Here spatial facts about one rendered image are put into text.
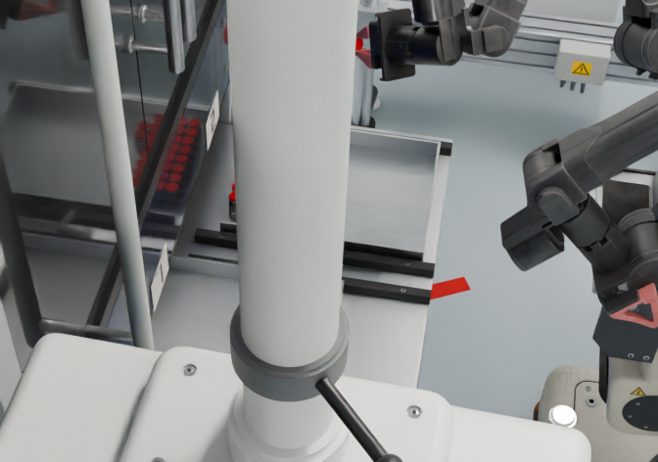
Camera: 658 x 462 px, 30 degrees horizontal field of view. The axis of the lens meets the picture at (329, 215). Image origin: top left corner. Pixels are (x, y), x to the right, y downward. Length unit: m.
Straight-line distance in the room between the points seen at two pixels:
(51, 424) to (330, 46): 0.52
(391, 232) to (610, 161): 0.65
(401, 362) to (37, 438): 0.94
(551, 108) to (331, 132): 2.96
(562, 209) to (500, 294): 1.64
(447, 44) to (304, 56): 1.12
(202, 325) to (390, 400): 0.95
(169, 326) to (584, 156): 0.76
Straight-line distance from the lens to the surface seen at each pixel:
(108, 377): 1.09
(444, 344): 3.03
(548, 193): 1.50
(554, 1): 3.70
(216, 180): 2.15
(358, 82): 3.20
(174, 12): 1.46
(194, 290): 1.99
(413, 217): 2.10
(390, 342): 1.94
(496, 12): 1.78
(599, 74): 3.03
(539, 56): 3.06
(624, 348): 1.95
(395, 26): 1.83
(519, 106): 3.63
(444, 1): 1.75
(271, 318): 0.82
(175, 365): 1.05
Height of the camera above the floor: 2.45
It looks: 48 degrees down
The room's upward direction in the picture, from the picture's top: 3 degrees clockwise
